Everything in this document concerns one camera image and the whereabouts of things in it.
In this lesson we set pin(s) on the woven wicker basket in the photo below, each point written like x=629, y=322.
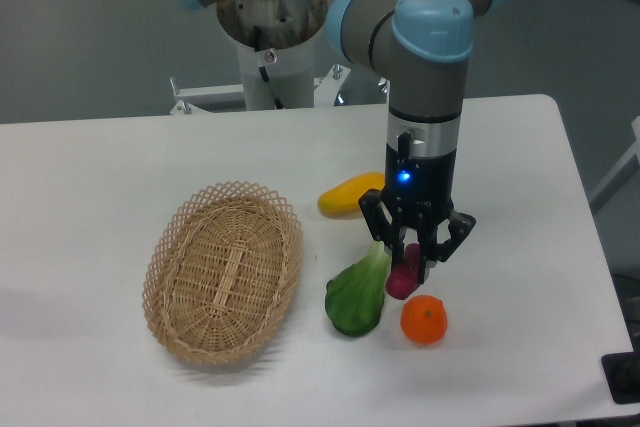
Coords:
x=224, y=273

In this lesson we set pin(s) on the green bok choy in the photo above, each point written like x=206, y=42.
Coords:
x=354, y=298

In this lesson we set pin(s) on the orange tangerine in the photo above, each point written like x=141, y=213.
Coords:
x=424, y=320

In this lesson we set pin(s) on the yellow mango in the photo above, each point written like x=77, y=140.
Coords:
x=343, y=199

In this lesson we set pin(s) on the purple sweet potato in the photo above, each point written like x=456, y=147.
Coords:
x=403, y=279

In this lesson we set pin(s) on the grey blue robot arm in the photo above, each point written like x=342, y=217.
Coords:
x=421, y=48

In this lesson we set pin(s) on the white table leg frame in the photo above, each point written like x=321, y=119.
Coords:
x=618, y=175

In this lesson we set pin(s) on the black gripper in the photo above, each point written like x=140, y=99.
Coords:
x=417, y=193

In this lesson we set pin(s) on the white metal base frame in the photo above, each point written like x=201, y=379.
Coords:
x=339, y=87

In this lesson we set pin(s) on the black cable port box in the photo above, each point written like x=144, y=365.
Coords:
x=622, y=375

